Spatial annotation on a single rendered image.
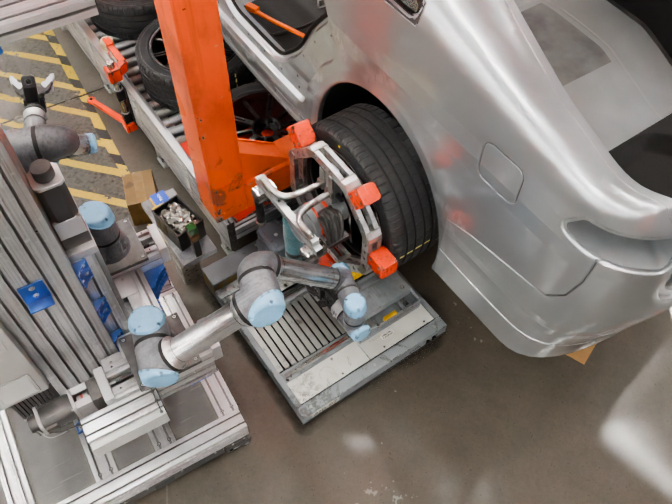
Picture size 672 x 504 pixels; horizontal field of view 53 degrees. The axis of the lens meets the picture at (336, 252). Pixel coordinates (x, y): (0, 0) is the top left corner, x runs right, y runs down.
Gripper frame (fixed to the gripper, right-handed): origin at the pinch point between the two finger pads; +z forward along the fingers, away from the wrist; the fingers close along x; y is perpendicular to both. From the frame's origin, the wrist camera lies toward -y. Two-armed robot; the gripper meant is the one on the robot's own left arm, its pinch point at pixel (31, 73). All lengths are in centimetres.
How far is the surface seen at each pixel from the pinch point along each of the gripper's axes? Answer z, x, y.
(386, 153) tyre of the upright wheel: -67, 118, -9
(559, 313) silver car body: -142, 150, -9
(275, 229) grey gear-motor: -33, 91, 72
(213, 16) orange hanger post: -28, 63, -41
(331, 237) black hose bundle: -86, 95, 11
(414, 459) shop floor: -142, 131, 107
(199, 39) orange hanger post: -30, 58, -34
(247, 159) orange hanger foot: -24, 78, 33
